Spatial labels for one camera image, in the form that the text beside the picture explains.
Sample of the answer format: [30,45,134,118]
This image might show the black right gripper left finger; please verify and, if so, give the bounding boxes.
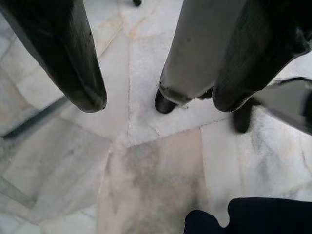
[4,0,108,114]

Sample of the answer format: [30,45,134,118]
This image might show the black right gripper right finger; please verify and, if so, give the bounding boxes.
[212,0,312,113]

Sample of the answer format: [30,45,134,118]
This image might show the person leg grey trousers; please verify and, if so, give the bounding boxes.
[155,0,247,114]

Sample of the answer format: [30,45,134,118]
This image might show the person foot black sock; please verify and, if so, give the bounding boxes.
[231,104,252,134]

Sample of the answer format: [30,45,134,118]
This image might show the navy t-shirt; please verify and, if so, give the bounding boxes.
[184,197,312,234]

